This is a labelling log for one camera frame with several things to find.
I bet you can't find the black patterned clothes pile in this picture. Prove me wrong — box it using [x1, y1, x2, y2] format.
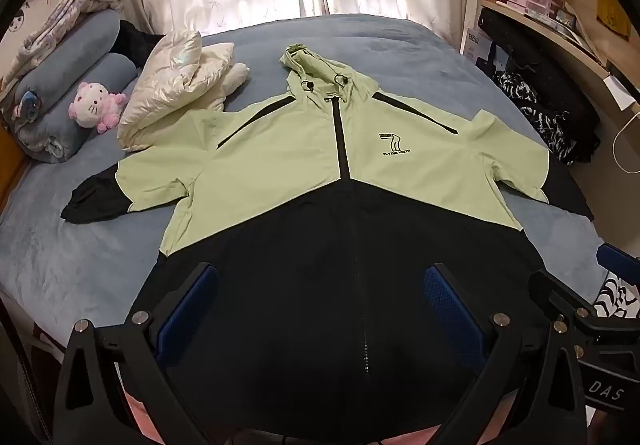
[477, 7, 601, 163]

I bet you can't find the small blue plush toy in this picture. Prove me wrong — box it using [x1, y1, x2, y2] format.
[14, 90, 41, 118]

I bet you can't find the wooden bed frame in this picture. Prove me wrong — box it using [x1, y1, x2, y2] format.
[0, 125, 32, 208]

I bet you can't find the green and black hooded jacket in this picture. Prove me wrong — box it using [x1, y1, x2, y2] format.
[60, 44, 596, 445]

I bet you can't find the white charger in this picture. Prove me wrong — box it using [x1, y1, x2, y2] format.
[602, 75, 637, 112]

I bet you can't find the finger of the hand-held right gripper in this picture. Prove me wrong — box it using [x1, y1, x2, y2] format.
[529, 270, 603, 331]
[599, 245, 640, 288]

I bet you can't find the bed with grey-blue sheet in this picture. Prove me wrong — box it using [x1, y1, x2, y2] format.
[0, 14, 603, 376]

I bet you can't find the pink and white plush toy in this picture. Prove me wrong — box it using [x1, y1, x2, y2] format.
[68, 81, 128, 134]

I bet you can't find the yellow packet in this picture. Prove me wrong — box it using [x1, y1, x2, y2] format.
[597, 0, 633, 42]

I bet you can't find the white cable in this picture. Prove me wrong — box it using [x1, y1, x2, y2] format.
[612, 110, 640, 174]

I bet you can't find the row of books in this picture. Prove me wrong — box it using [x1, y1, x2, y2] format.
[554, 7, 597, 46]

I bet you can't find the white puffer jacket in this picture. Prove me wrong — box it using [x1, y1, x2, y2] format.
[117, 31, 251, 152]

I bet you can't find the rolled grey-blue blanket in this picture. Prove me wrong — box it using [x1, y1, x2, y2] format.
[15, 54, 143, 163]
[12, 9, 121, 106]

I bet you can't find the black furry cloth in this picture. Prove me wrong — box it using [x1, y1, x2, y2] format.
[112, 20, 166, 68]

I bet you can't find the cartoon wall sticker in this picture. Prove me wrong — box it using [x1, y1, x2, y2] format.
[0, 0, 32, 42]

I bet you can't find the pink cloth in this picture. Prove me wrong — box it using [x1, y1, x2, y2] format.
[120, 387, 166, 445]

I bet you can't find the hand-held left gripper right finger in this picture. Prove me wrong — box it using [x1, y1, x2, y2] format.
[424, 262, 591, 445]

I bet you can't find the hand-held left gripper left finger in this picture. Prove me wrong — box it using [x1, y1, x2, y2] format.
[50, 262, 221, 445]

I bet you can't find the white cardboard box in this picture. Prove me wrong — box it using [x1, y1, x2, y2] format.
[462, 27, 494, 62]

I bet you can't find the black white patterned cloth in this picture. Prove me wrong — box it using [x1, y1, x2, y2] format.
[492, 70, 576, 166]
[595, 275, 640, 328]

